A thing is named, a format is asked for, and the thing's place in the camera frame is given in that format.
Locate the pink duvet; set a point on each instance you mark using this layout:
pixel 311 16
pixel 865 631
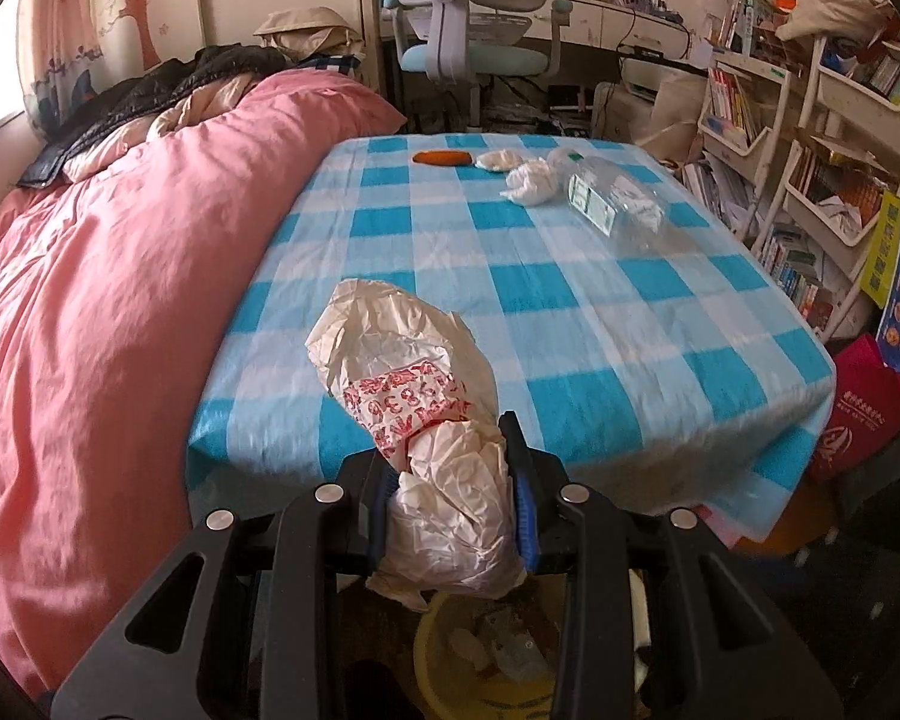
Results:
pixel 135 277

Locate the orange sausage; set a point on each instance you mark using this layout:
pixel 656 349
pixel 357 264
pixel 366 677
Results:
pixel 442 158

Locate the white book rack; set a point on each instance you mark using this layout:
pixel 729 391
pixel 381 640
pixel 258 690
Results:
pixel 832 210
pixel 742 142

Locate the white desk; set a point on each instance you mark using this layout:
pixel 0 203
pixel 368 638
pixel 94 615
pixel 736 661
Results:
pixel 615 15

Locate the white plastic bag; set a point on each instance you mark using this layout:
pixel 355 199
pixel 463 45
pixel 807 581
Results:
pixel 420 382

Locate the clear plastic bottle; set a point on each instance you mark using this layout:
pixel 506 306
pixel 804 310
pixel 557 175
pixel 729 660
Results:
pixel 615 199

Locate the pile of papers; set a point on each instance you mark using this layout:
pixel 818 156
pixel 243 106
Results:
pixel 540 120

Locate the beige tote bag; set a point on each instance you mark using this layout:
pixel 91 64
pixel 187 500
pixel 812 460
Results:
pixel 675 116

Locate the white printer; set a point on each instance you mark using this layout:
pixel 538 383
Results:
pixel 649 75

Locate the small white tissue ball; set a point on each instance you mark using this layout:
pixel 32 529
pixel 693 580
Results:
pixel 499 160

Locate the white drawer cabinet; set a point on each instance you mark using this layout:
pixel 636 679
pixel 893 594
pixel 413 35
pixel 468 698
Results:
pixel 609 109

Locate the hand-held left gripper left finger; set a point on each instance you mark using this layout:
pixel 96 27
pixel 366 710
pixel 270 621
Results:
pixel 379 517

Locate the red shopping bag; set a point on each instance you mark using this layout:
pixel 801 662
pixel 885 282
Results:
pixel 866 412

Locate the black puffer jacket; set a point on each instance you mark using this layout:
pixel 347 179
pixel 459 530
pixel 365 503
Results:
pixel 157 86

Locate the crumpled white tissue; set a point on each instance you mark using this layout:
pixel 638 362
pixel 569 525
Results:
pixel 532 184

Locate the blue checkered pillow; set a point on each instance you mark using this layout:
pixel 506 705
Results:
pixel 337 64

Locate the white desk chair blue seat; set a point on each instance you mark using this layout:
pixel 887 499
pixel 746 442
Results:
pixel 480 52

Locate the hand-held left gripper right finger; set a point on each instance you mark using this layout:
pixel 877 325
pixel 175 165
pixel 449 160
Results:
pixel 523 517

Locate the pink patterned curtain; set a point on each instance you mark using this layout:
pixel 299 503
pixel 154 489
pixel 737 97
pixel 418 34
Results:
pixel 60 37

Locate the yellow plastic basin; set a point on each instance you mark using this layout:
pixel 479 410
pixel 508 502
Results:
pixel 442 682

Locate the beige blanket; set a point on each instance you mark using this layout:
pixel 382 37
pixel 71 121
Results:
pixel 195 109

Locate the beige cloth bundle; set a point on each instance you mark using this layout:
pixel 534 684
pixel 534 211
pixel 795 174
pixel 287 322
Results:
pixel 840 15

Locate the beige pillow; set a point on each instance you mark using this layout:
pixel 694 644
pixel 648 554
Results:
pixel 307 26

